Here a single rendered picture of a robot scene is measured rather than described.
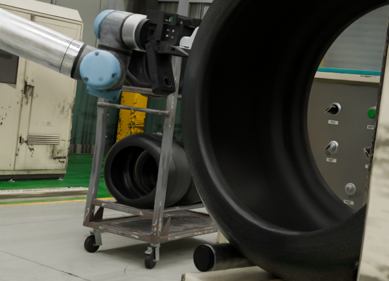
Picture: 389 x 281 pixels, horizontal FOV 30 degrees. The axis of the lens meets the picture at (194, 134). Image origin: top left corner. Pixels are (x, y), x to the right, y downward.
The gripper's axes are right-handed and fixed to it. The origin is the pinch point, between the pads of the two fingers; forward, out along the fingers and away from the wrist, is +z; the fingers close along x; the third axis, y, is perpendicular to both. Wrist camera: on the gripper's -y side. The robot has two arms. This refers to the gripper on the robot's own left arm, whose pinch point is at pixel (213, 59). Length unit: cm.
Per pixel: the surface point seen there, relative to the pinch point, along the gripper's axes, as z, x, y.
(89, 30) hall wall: -896, 614, -26
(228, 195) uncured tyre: 20.9, -12.1, -20.4
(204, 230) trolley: -248, 277, -134
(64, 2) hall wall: -889, 553, 12
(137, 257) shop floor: -265, 233, -156
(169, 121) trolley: -242, 218, -55
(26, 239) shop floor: -331, 185, -163
